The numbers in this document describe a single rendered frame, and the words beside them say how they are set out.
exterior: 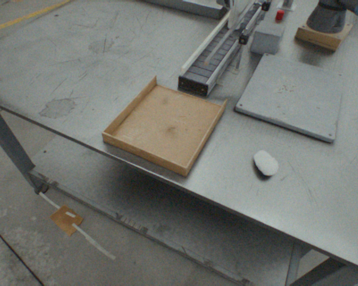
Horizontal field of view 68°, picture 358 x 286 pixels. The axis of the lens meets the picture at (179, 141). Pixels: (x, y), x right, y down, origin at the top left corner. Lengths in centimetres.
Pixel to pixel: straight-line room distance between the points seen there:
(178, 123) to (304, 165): 37
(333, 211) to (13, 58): 117
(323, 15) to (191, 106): 72
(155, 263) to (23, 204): 83
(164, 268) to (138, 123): 86
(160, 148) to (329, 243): 46
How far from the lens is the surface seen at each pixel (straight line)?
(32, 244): 166
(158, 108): 86
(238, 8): 118
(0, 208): 184
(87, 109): 90
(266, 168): 72
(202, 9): 142
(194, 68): 95
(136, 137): 78
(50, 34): 134
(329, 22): 134
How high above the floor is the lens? 142
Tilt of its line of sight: 50 degrees down
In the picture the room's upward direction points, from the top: 3 degrees clockwise
